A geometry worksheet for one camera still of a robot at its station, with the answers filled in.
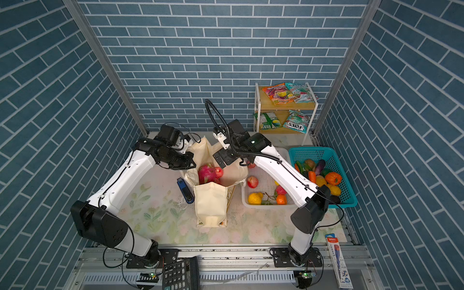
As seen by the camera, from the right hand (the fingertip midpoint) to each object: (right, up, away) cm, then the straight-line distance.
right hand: (223, 150), depth 76 cm
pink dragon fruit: (-9, -12, +8) cm, 17 cm away
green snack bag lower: (+23, +17, +25) cm, 38 cm away
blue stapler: (-21, -21, +14) cm, 33 cm away
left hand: (-12, -7, +2) cm, 14 cm away
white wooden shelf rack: (+34, +25, +34) cm, 54 cm away
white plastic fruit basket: (+19, -21, +17) cm, 33 cm away
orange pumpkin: (+54, -14, +12) cm, 57 cm away
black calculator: (-15, -48, -8) cm, 51 cm away
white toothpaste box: (+47, -49, -8) cm, 69 cm away
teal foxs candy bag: (+39, +16, +25) cm, 50 cm away
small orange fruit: (+27, -24, +9) cm, 37 cm away
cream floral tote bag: (-5, -20, -5) cm, 21 cm away
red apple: (-4, -12, +18) cm, 22 cm away
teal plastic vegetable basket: (+57, -3, +25) cm, 62 cm away
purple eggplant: (+51, -10, +23) cm, 57 cm away
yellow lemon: (+15, -23, +8) cm, 29 cm away
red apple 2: (+13, -17, +15) cm, 26 cm away
